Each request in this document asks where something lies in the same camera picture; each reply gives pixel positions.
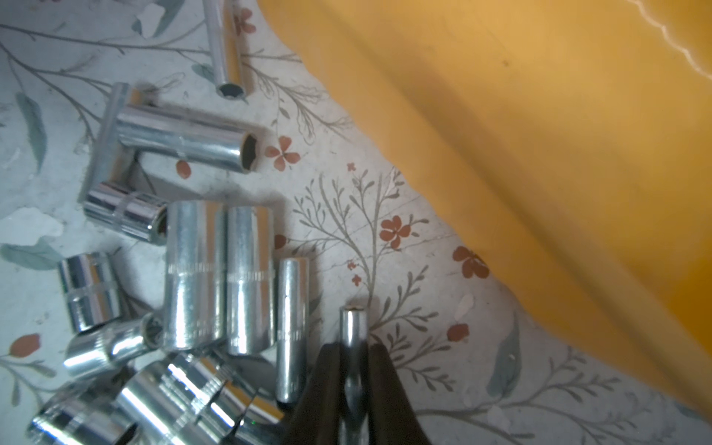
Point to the yellow plastic storage box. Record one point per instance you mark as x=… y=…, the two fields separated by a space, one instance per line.
x=568 y=143

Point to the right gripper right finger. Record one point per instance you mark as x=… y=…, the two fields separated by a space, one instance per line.
x=392 y=419

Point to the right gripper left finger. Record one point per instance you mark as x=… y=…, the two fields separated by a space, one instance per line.
x=316 y=417

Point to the short silver socket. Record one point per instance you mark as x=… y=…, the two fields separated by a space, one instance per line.
x=107 y=349
x=91 y=291
x=177 y=401
x=81 y=413
x=133 y=213

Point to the thin silver socket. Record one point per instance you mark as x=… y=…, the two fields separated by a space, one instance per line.
x=353 y=342
x=110 y=160

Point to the slim long silver socket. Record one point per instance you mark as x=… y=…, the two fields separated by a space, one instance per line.
x=292 y=329

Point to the long thick silver socket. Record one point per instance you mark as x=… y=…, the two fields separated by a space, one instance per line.
x=194 y=294
x=250 y=277

